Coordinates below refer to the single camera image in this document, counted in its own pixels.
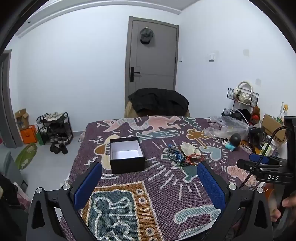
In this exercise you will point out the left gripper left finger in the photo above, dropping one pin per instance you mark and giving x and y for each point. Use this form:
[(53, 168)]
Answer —
[(43, 223)]

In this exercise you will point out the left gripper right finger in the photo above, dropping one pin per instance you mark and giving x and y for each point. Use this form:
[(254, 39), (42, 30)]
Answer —
[(246, 209)]

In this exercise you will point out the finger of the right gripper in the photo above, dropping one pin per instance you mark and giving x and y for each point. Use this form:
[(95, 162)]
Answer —
[(249, 166), (265, 159)]

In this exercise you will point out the red knot tassel charm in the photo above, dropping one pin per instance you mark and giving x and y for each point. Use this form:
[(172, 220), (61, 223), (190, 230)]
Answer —
[(194, 159)]

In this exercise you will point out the black open jewelry box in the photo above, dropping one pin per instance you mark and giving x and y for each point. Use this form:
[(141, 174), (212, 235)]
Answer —
[(126, 156)]

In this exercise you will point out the person's right hand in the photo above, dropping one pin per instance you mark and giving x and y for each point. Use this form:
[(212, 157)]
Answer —
[(287, 203)]

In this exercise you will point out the cardboard box on right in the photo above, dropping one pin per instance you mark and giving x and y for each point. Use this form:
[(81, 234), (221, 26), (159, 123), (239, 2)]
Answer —
[(270, 125)]

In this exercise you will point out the clear plastic bag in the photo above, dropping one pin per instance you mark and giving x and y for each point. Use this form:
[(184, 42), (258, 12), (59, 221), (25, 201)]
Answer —
[(225, 127)]

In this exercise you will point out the green leaf floor mat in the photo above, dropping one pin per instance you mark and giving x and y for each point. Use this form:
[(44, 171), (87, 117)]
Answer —
[(25, 156)]

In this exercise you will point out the black shoes on floor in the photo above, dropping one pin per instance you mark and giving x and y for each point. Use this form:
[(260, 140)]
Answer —
[(58, 149)]

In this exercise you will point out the grey sofa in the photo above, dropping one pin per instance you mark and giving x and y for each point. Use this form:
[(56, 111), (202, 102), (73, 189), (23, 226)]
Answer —
[(10, 170)]

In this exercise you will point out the purple patterned woven blanket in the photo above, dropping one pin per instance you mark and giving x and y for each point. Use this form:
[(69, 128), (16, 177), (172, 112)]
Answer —
[(164, 201)]

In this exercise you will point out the orange paper bag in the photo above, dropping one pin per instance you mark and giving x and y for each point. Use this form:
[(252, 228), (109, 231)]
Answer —
[(29, 135)]

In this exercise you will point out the black shoe rack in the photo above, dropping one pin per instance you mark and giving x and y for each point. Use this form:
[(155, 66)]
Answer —
[(52, 126)]

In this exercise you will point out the grey open closet doorway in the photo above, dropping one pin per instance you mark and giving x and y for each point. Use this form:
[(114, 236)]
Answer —
[(7, 116)]

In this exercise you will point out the brown cardboard box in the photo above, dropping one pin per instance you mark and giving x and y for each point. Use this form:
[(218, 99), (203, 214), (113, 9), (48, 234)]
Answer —
[(22, 119)]

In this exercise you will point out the beige chair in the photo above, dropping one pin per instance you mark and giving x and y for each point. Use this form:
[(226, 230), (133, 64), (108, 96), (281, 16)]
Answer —
[(131, 113)]

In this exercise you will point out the grey room door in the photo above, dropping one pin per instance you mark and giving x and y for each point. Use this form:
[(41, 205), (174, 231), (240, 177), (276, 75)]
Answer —
[(157, 61)]

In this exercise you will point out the grey cap on door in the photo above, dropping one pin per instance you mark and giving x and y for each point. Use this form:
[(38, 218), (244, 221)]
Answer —
[(146, 35)]

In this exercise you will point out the white light switch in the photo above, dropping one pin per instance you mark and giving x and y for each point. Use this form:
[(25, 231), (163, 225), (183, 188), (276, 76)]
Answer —
[(211, 57)]

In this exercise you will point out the black door handle lock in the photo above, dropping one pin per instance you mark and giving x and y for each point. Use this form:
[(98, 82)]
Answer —
[(132, 73)]

